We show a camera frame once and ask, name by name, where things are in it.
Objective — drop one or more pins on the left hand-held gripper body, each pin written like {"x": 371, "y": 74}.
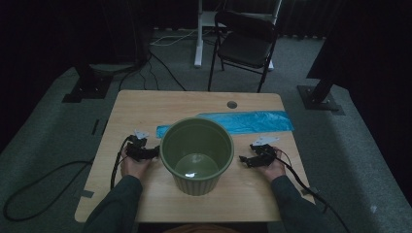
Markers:
{"x": 137, "y": 151}

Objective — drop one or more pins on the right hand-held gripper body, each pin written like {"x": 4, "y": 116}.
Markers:
{"x": 264, "y": 152}

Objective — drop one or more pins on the blue plastic bag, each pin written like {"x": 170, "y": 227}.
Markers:
{"x": 252, "y": 122}

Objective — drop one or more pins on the green ribbed plastic bin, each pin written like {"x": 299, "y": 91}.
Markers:
{"x": 197, "y": 145}

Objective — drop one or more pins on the person's left hand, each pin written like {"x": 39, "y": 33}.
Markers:
{"x": 132, "y": 169}

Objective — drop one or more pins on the person's right hand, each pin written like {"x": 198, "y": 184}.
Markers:
{"x": 275, "y": 171}

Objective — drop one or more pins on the black tape strip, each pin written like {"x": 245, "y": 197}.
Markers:
{"x": 95, "y": 126}

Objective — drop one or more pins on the grey tape piece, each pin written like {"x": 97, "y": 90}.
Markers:
{"x": 86, "y": 194}

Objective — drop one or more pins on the black metal stand base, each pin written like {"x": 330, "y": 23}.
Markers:
{"x": 319, "y": 98}
{"x": 89, "y": 87}

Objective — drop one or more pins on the black folding chair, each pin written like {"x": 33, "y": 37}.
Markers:
{"x": 246, "y": 48}

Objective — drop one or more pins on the dark curtain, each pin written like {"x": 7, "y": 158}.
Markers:
{"x": 372, "y": 64}
{"x": 39, "y": 48}

